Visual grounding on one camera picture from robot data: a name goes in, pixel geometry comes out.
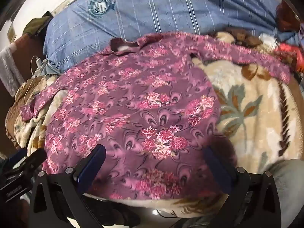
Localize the purple floral shirt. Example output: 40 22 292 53
20 32 294 201

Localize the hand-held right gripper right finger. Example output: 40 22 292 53
205 146 282 228

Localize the blue striped pillow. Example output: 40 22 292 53
43 0 285 72

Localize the olive green cloth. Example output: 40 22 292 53
22 11 54 37

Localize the light blue cloth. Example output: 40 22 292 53
273 27 302 45

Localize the bright red cloth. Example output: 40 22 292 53
273 41 300 60

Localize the cream floral fleece blanket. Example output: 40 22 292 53
6 32 304 221

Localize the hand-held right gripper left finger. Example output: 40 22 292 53
30 144 106 228

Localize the white fluffy towel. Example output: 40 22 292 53
0 46 24 96

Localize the dark red cloth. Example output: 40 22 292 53
275 0 304 34

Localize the grey cloth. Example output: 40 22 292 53
259 159 304 219

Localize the white cable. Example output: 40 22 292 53
22 56 43 105

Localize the grey-blue crumpled cloth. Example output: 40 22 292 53
33 59 63 77

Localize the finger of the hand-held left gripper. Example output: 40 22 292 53
4 149 27 168
23 148 47 172

